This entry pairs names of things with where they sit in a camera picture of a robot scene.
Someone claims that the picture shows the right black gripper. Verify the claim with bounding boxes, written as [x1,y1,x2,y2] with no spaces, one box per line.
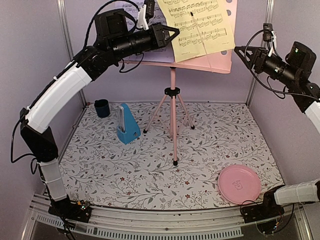
[235,45,301,87]

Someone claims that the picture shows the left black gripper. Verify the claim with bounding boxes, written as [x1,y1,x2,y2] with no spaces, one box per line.
[110,20,181,60]

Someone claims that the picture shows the purple sheet music paper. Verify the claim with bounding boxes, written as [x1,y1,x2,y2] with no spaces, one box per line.
[115,1,175,63]

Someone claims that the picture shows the pink music stand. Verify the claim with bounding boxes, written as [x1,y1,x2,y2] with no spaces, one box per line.
[119,0,238,166]

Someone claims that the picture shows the yellow sheet music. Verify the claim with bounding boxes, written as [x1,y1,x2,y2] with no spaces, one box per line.
[157,0,235,63]

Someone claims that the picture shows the blue metronome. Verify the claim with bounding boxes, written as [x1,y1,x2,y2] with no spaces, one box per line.
[117,103,141,145]

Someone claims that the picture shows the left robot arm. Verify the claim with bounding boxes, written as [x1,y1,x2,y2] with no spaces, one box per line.
[15,8,180,217]

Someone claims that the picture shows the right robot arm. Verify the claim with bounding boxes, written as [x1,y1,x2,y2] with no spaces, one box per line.
[234,41,320,218]

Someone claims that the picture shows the dark blue cup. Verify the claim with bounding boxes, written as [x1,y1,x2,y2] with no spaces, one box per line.
[94,99,110,118]

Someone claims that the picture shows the pink plate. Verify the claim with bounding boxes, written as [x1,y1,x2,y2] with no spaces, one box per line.
[218,164,261,205]

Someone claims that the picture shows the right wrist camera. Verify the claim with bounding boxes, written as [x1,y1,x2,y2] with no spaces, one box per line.
[263,23,278,57]

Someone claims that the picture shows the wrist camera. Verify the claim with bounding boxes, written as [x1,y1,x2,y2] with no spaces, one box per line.
[136,0,155,30]
[263,23,278,57]

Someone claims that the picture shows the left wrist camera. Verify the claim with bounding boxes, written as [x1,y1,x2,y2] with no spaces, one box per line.
[136,0,155,30]

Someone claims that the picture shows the right black cable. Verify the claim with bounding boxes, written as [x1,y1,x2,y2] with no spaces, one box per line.
[244,29,320,103]

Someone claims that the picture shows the black cable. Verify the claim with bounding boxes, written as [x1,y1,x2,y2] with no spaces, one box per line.
[83,0,146,51]
[244,29,320,103]

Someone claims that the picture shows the left black cable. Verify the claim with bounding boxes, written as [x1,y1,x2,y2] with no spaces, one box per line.
[83,0,146,51]

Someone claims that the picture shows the left aluminium frame post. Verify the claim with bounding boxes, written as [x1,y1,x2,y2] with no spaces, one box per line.
[56,0,87,107]

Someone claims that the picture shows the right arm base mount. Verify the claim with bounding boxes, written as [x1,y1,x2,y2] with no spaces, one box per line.
[239,200,285,223]

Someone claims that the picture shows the front aluminium rail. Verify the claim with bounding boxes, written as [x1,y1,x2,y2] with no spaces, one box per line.
[22,194,313,240]

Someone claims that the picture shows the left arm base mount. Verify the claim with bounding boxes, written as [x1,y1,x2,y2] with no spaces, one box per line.
[48,198,92,223]

